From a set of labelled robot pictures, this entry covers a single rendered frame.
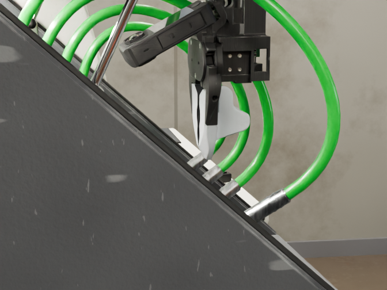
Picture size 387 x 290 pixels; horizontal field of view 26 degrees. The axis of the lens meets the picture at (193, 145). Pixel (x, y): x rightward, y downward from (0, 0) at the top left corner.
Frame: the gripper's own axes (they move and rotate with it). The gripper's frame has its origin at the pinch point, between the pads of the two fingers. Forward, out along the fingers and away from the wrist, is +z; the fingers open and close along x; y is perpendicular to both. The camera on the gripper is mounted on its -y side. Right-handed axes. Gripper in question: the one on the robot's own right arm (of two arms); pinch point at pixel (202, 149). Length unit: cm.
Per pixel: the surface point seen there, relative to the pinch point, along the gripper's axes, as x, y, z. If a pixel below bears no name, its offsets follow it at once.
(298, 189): -14.2, 6.8, 1.5
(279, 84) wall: 253, 106, 36
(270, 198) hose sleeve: -12.9, 4.1, 2.8
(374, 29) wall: 248, 148, 12
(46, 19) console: 35.1, -14.9, -13.1
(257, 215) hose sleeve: -12.6, 2.7, 4.6
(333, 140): -15.6, 10.0, -4.0
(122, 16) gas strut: -31.6, -15.0, -18.6
